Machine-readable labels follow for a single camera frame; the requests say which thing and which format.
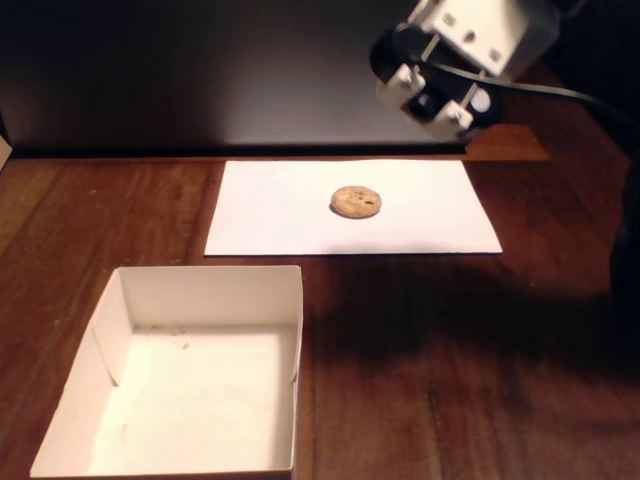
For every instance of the black wrist camera white bracket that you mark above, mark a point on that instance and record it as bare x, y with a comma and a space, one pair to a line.
425, 102

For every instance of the round mini chocolate chip cookie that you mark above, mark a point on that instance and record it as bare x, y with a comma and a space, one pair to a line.
356, 201

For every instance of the large black cabinet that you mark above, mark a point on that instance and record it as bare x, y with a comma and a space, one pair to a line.
200, 75

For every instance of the white cardboard box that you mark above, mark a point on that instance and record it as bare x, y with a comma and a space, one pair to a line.
200, 400

